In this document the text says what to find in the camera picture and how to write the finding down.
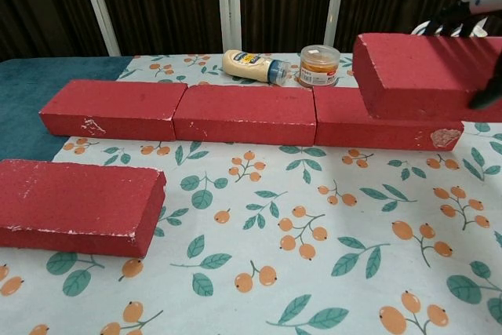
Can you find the red block with white-worn edges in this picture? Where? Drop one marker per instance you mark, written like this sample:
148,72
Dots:
78,197

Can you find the clear jar with orange contents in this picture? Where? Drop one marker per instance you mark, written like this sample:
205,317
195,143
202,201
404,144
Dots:
318,68

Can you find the red block with chipped corner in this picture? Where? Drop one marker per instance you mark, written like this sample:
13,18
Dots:
341,131

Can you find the cream mayonnaise squeeze bottle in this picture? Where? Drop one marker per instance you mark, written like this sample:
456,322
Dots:
243,63

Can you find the plain red foam block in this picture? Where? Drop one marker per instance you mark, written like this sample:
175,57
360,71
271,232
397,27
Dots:
243,107

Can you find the dark pleated curtain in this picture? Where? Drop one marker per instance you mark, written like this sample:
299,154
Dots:
164,5

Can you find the floral orange-berry tablecloth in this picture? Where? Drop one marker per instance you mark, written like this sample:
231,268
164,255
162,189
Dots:
251,233

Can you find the red block with scratched side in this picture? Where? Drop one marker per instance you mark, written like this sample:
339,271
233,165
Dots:
113,103

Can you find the teal table mat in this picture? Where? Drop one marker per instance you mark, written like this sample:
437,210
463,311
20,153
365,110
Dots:
23,92

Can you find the white slim frame post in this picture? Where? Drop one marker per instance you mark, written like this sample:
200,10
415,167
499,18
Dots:
336,5

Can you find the white double frame post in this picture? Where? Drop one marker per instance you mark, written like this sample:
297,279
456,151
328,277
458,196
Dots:
228,5

